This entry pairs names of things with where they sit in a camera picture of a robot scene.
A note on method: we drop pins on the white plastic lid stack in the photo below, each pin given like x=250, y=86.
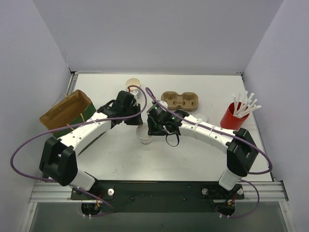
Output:
x=201, y=117

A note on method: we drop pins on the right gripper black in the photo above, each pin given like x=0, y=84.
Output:
x=154, y=128

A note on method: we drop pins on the white plastic cup lid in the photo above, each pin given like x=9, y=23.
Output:
x=142, y=132

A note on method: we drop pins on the brown pulp cup carrier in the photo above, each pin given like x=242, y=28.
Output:
x=187, y=101

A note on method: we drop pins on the white wrapped straws bundle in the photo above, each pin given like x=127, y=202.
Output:
x=244, y=104

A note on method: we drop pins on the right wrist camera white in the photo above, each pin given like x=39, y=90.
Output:
x=162, y=104

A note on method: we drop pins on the white paper coffee cup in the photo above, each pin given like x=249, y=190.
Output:
x=145, y=140

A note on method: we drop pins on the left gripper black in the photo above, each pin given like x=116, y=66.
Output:
x=134, y=118

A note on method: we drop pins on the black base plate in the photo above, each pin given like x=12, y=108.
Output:
x=156, y=205

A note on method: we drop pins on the red straw holder cup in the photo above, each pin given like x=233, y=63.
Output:
x=229, y=121

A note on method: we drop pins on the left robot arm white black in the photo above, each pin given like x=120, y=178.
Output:
x=59, y=156

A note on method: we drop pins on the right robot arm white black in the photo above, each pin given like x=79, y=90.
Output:
x=240, y=156

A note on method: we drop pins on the brown green paper bag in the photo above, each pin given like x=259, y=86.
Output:
x=77, y=112

